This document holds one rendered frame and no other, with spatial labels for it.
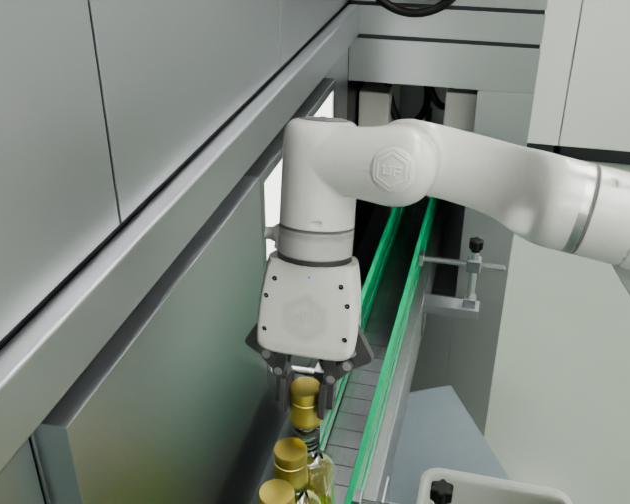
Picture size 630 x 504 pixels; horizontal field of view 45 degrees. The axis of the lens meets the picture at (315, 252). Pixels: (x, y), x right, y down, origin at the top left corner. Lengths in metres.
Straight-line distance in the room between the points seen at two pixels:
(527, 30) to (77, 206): 1.10
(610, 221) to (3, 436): 0.50
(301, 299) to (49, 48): 0.33
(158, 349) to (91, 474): 0.14
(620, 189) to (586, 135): 3.86
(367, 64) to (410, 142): 0.93
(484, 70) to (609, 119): 2.99
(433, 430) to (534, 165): 0.79
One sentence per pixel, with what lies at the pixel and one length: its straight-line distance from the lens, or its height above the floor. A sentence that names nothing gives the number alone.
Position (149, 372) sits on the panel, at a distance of 0.72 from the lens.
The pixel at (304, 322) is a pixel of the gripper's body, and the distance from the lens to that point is 0.75.
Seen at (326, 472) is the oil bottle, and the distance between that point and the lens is 0.88.
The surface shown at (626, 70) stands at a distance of 4.47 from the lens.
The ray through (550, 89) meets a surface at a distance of 4.47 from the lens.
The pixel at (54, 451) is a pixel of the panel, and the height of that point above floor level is 1.29.
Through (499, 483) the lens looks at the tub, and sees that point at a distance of 1.23.
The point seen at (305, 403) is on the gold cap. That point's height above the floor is 1.19.
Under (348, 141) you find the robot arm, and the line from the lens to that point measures 0.69.
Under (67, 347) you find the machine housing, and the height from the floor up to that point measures 1.37.
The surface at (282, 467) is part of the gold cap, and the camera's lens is 0.79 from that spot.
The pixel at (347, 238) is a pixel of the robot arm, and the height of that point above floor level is 1.36.
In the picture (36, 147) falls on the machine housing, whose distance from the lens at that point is 0.57.
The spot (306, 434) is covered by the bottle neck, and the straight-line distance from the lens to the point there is 0.84.
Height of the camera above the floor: 1.71
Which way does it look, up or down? 30 degrees down
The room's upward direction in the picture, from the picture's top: straight up
